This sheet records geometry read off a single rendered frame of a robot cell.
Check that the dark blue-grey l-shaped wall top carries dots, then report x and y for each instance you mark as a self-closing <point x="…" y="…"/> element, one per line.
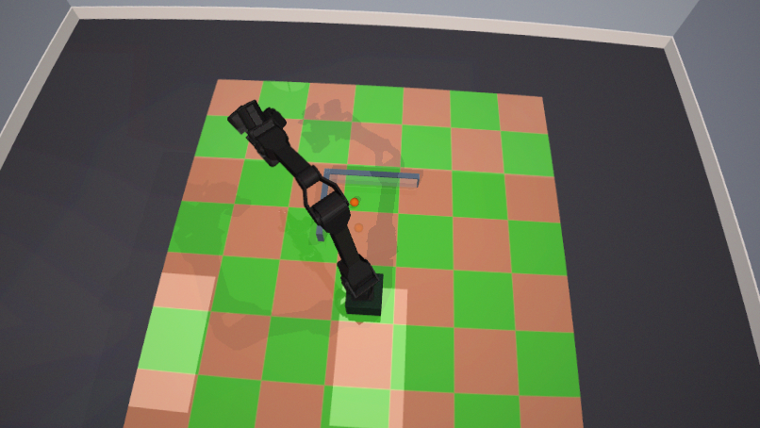
<point x="327" y="173"/>

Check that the clear l-shaped low wall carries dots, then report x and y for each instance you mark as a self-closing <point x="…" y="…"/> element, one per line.
<point x="371" y="180"/>

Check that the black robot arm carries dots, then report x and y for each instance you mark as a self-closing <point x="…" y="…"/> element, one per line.
<point x="332" y="213"/>

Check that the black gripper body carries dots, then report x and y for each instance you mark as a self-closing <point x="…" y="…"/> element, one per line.
<point x="236" y="122"/>

